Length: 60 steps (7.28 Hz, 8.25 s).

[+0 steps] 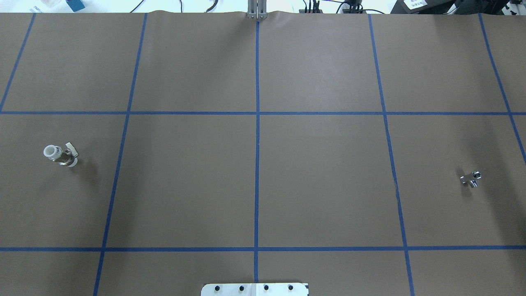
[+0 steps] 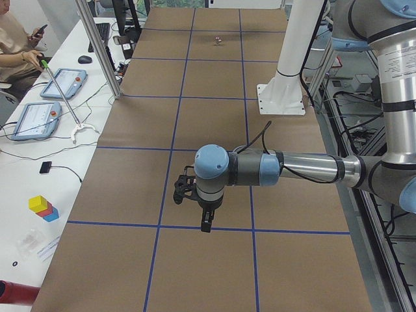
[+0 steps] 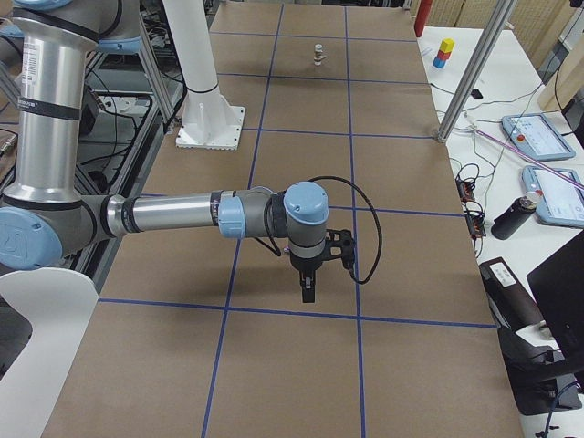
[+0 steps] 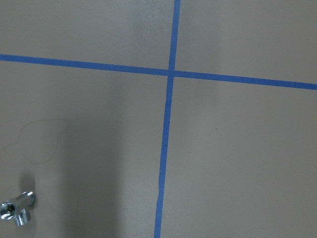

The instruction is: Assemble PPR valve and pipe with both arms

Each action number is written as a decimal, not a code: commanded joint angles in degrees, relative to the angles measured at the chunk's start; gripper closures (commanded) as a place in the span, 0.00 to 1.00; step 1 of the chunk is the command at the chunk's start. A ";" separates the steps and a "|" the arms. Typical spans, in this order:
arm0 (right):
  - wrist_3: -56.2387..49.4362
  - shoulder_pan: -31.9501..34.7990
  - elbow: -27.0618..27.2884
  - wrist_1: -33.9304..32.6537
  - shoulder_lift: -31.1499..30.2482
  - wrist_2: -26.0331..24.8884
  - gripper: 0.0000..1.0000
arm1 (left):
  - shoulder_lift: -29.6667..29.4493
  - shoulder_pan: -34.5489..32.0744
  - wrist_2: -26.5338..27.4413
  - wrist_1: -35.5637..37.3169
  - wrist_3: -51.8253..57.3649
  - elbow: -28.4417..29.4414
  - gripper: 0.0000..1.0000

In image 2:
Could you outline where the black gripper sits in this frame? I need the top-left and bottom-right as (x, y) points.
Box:
(198, 198), (223, 232)

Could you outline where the reach grabber stick green handle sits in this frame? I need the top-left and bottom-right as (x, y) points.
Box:
(41, 60), (99, 144)

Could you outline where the clear plastic bag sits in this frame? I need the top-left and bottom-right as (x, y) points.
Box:
(16, 228), (45, 258)

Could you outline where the small black box device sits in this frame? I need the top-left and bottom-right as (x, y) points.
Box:
(39, 161), (52, 174)

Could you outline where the aluminium frame post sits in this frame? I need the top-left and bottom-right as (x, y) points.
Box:
(75, 0), (122, 99)

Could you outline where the yellow cube block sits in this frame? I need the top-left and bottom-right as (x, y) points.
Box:
(29, 195), (48, 213)

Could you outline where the seated person beige shirt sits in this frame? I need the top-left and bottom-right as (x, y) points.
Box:
(1, 1), (43, 97)

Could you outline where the blue teach pendant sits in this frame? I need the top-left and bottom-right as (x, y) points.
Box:
(11, 101), (62, 141)
(40, 68), (88, 100)

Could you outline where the chrome metal valve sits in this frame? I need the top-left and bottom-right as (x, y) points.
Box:
(214, 36), (222, 46)

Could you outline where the red cube block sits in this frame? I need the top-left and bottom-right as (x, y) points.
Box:
(36, 202), (53, 218)

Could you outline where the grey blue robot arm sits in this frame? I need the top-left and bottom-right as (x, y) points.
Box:
(192, 1), (415, 232)

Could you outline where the black smartphone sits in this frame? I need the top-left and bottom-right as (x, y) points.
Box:
(32, 24), (48, 38)

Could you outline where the red cylinder bottle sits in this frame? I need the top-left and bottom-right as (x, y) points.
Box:
(1, 280), (40, 306)

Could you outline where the blue cube block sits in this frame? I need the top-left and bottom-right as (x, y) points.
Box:
(42, 207), (59, 222)

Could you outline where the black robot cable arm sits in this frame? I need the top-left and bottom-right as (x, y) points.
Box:
(232, 120), (339, 183)

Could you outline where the upper blue teach pendant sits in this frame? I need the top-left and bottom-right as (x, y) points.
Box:
(40, 68), (88, 100)

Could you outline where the black keyboard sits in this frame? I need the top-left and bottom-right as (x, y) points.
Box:
(96, 23), (111, 47)

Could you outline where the black computer mouse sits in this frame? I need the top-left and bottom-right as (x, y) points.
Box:
(77, 55), (92, 64)

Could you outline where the lower blue teach pendant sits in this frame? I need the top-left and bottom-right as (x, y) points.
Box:
(11, 101), (62, 141)

